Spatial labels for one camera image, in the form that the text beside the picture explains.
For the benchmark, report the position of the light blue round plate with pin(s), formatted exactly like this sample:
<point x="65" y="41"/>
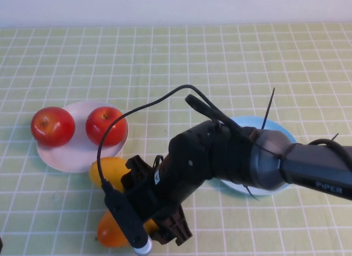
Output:
<point x="253" y="121"/>

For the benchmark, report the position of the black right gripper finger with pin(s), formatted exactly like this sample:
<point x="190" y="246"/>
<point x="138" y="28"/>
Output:
<point x="176" y="228"/>

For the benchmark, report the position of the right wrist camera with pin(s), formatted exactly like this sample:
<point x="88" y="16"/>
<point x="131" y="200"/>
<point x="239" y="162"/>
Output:
<point x="123" y="217"/>

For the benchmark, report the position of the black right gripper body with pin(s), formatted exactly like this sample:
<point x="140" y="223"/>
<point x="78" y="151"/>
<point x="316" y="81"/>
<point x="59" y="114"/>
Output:
<point x="165" y="190"/>

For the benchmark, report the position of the red apple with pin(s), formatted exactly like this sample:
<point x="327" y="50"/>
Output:
<point x="118" y="132"/>
<point x="52" y="129"/>

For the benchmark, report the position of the white round plastic plate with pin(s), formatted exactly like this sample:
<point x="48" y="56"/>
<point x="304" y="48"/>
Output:
<point x="68" y="157"/>

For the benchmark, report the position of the orange yellow mango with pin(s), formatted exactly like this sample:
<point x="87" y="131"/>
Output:
<point x="110" y="234"/>

